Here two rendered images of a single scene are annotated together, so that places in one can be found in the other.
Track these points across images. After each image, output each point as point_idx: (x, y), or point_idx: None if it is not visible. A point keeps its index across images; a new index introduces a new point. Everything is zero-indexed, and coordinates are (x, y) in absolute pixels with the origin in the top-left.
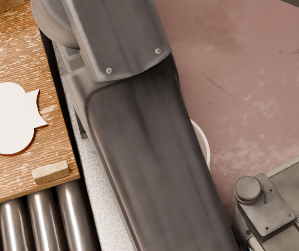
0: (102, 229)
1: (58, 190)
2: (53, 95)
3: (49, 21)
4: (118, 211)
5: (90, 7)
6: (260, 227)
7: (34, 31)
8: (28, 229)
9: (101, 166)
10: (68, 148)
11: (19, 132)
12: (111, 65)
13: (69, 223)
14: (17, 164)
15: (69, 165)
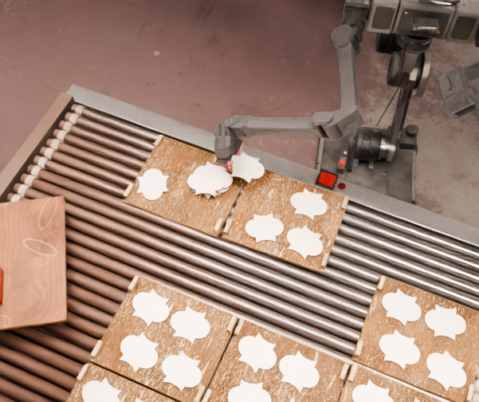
0: (372, 206)
1: (347, 209)
2: (310, 186)
3: (467, 105)
4: (369, 198)
5: (477, 97)
6: None
7: (272, 175)
8: None
9: (477, 124)
10: (336, 195)
11: (319, 203)
12: None
13: (363, 213)
14: (330, 212)
15: (343, 198)
